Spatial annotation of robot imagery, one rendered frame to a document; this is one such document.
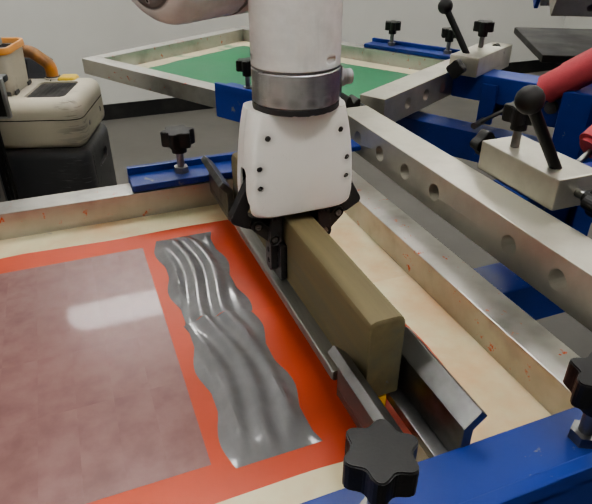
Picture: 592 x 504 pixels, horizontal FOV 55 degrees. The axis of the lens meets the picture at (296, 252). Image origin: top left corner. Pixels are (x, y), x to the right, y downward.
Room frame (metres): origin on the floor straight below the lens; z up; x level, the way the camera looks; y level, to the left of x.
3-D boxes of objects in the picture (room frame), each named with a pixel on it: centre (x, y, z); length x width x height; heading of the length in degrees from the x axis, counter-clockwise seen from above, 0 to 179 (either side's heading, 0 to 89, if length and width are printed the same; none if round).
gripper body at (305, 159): (0.49, 0.00, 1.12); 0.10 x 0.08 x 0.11; 111
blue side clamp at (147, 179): (0.75, 0.08, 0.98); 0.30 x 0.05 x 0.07; 111
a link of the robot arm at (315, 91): (0.49, -0.01, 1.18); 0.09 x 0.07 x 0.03; 111
